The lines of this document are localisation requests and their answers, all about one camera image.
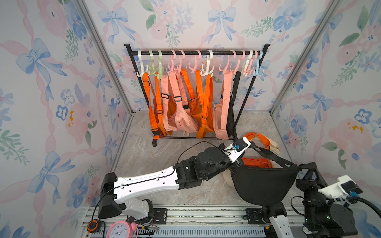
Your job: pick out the pink crossbody bag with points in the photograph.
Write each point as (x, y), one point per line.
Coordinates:
(220, 110)

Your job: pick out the orange black tape measure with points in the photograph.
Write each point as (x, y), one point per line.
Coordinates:
(93, 226)

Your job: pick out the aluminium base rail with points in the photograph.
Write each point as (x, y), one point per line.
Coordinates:
(219, 221)

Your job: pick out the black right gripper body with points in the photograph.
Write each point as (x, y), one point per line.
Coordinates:
(311, 193)

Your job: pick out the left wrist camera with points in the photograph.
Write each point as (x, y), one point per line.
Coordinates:
(238, 146)

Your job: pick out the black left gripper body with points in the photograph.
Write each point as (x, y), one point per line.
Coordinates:
(234, 165)

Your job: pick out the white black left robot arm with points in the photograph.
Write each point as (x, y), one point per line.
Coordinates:
(119, 195)

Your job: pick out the beige crossbody bag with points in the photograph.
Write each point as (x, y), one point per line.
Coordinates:
(274, 147)

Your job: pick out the pink alarm clock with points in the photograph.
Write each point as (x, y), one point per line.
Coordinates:
(123, 229)

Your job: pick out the light blue plastic hook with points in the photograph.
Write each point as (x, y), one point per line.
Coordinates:
(257, 69)

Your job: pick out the orange sling bag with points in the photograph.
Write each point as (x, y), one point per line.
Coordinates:
(205, 97)

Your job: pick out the white plastic hook left end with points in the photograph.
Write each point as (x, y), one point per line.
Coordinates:
(143, 70)

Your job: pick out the black metal garment rack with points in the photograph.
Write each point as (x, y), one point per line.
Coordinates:
(199, 54)

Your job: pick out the white plastic hook middle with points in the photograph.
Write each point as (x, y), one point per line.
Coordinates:
(208, 70)

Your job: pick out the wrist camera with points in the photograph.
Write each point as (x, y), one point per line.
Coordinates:
(344, 187)
(238, 146)

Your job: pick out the black crossbody bag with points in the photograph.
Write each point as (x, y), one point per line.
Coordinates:
(231, 120)
(267, 187)

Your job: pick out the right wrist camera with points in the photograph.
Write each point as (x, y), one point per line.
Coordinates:
(344, 187)

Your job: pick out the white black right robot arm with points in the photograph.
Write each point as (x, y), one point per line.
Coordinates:
(326, 207)

